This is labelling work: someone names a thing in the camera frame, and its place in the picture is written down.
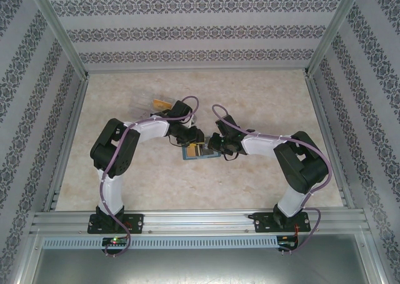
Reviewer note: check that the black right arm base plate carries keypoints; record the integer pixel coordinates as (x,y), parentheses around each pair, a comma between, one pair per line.
(262,223)

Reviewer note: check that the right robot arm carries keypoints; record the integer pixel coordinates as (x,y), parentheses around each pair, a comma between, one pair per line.
(262,146)

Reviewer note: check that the gold card with black stripe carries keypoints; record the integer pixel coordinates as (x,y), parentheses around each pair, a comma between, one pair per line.
(191,151)

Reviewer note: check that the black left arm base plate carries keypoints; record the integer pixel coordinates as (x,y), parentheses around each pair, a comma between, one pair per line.
(136,223)

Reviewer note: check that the orange plastic card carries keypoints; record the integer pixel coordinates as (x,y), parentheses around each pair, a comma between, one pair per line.
(161,104)

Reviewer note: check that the aluminium mounting rail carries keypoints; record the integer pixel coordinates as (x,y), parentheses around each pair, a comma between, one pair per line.
(200,221)

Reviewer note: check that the grey metal panel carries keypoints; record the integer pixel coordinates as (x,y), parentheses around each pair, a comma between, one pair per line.
(200,268)

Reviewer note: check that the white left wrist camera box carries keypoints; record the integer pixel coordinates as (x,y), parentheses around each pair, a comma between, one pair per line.
(193,121)

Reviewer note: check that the teal leather card holder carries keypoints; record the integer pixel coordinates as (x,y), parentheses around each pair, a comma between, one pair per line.
(185,155)

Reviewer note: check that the aluminium side rail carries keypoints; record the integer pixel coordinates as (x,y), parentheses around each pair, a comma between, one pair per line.
(67,146)
(324,124)

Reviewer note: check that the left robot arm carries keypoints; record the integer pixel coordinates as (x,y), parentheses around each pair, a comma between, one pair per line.
(150,130)

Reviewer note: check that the aluminium frame post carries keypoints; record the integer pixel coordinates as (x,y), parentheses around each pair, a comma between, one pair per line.
(332,30)
(62,30)

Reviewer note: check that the clear acrylic card stand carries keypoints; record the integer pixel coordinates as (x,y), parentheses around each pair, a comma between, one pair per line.
(142,104)

